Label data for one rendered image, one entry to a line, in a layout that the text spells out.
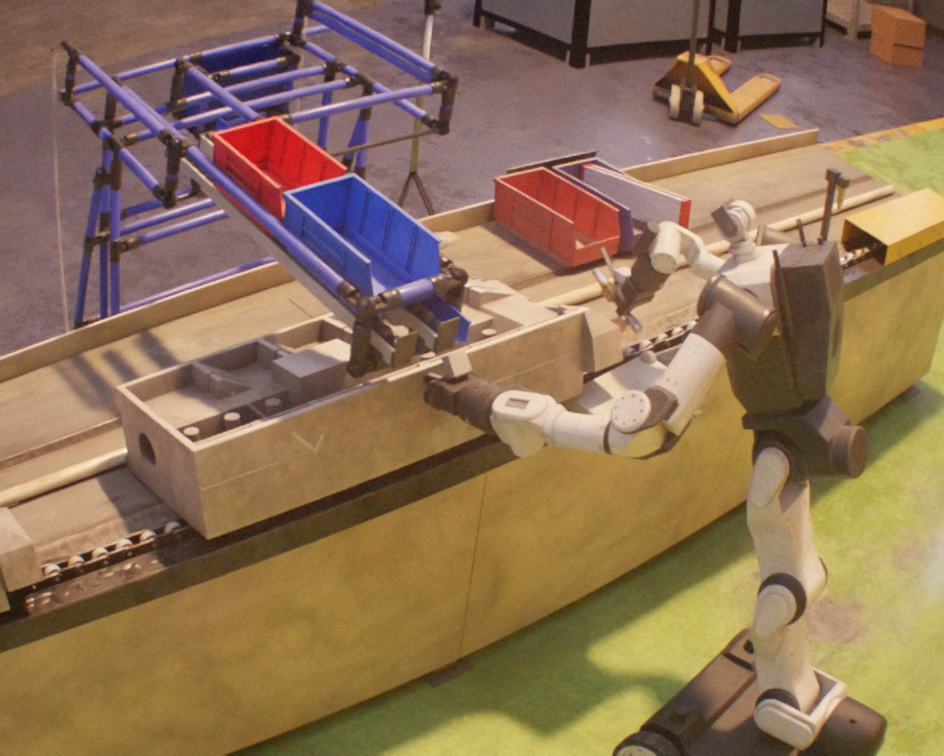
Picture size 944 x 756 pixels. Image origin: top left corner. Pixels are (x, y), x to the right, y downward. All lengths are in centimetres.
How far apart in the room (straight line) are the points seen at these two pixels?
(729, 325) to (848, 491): 206
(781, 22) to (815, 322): 693
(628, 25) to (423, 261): 554
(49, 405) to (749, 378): 158
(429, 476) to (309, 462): 33
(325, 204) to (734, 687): 156
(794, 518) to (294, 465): 107
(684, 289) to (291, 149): 132
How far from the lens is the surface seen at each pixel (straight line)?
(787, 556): 284
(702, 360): 239
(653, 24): 816
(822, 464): 267
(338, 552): 279
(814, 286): 253
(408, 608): 307
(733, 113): 736
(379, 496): 277
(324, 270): 248
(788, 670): 301
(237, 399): 272
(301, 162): 283
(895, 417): 491
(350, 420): 264
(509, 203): 380
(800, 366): 260
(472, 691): 339
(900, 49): 1033
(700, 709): 317
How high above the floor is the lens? 245
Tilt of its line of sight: 32 degrees down
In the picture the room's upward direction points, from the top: 6 degrees clockwise
